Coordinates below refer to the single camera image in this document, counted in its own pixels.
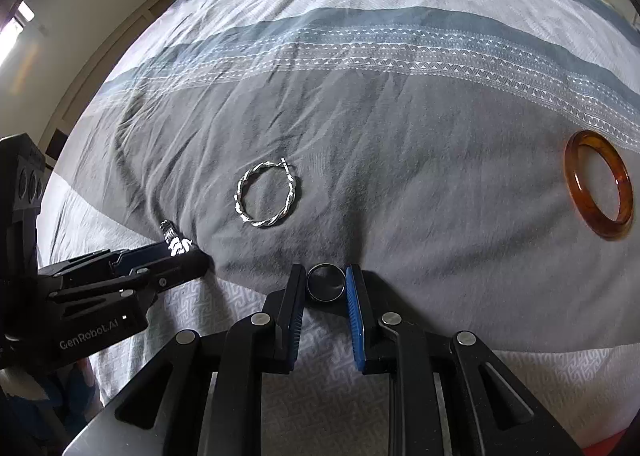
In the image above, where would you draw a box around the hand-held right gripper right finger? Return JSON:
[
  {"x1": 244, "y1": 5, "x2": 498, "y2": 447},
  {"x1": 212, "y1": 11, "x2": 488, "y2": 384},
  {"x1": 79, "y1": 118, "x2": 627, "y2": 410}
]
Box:
[{"x1": 345, "y1": 264, "x2": 583, "y2": 456}]

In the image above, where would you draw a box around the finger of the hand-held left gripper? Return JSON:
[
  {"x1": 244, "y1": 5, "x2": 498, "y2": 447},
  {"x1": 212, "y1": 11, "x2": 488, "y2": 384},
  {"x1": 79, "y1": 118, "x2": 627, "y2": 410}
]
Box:
[
  {"x1": 39, "y1": 242, "x2": 172, "y2": 279},
  {"x1": 47, "y1": 250, "x2": 211, "y2": 305}
]

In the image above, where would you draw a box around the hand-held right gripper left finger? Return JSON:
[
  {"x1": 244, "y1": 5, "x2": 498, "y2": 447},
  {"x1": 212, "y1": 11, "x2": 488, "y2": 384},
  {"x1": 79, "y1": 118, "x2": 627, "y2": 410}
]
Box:
[{"x1": 115, "y1": 263, "x2": 307, "y2": 456}]

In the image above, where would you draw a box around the silver chain bracelet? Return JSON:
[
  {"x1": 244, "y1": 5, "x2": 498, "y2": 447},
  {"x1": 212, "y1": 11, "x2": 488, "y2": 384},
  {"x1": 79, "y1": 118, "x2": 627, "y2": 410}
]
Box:
[{"x1": 159, "y1": 219, "x2": 194, "y2": 257}]

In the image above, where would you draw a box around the small dark ring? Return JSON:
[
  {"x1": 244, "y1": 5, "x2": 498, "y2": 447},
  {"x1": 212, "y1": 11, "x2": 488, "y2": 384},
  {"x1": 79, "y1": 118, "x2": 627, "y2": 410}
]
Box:
[{"x1": 306, "y1": 263, "x2": 347, "y2": 307}]

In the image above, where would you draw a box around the red shallow box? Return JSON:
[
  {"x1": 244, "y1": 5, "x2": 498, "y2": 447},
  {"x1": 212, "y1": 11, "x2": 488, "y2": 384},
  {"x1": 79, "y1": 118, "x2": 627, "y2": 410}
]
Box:
[{"x1": 582, "y1": 437, "x2": 632, "y2": 456}]

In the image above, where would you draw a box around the person's left hand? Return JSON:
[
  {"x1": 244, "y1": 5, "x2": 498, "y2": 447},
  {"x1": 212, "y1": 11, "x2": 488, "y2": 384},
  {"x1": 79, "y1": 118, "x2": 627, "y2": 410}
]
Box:
[{"x1": 47, "y1": 360, "x2": 105, "y2": 419}]

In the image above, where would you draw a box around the twisted silver hoop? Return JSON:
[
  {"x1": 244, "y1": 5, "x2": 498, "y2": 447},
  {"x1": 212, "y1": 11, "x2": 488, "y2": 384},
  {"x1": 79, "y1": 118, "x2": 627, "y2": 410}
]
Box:
[{"x1": 234, "y1": 159, "x2": 299, "y2": 229}]

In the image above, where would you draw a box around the amber bangle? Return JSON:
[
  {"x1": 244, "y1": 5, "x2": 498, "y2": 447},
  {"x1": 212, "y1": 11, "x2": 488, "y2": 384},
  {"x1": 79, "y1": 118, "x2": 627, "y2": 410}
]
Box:
[{"x1": 565, "y1": 131, "x2": 635, "y2": 241}]

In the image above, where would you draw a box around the window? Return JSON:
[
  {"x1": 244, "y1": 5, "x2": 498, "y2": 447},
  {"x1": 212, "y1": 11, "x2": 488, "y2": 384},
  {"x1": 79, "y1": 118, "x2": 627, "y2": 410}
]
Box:
[{"x1": 0, "y1": 3, "x2": 37, "y2": 52}]

